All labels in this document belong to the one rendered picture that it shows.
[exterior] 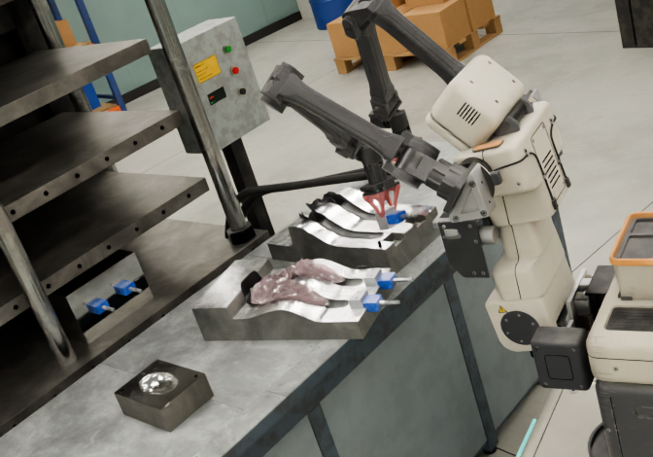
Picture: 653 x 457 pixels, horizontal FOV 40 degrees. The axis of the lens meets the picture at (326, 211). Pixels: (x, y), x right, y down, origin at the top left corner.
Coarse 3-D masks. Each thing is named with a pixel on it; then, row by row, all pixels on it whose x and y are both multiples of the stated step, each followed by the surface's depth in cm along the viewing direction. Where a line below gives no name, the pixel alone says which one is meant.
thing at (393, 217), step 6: (390, 210) 253; (396, 210) 253; (402, 210) 251; (378, 216) 253; (390, 216) 250; (396, 216) 249; (402, 216) 249; (408, 216) 248; (414, 216) 246; (378, 222) 254; (384, 222) 252; (390, 222) 251; (396, 222) 249; (384, 228) 253
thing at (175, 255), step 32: (160, 224) 352; (192, 224) 342; (160, 256) 323; (192, 256) 314; (224, 256) 306; (160, 288) 298; (192, 288) 292; (128, 320) 283; (0, 352) 290; (32, 352) 283; (96, 352) 270; (0, 384) 269; (32, 384) 263; (64, 384) 261; (0, 416) 252
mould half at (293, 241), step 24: (336, 192) 288; (360, 192) 285; (336, 216) 276; (432, 216) 266; (288, 240) 283; (312, 240) 270; (336, 240) 267; (360, 240) 262; (408, 240) 258; (432, 240) 267; (360, 264) 261; (384, 264) 254
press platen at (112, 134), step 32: (32, 128) 336; (64, 128) 320; (96, 128) 306; (128, 128) 293; (160, 128) 293; (0, 160) 305; (32, 160) 292; (64, 160) 280; (96, 160) 275; (0, 192) 270; (32, 192) 260
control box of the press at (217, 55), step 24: (216, 24) 314; (192, 48) 306; (216, 48) 313; (240, 48) 321; (168, 72) 309; (192, 72) 307; (216, 72) 314; (240, 72) 322; (168, 96) 316; (216, 96) 315; (240, 96) 323; (216, 120) 315; (240, 120) 323; (264, 120) 332; (192, 144) 321; (240, 144) 331; (240, 168) 332; (264, 216) 342
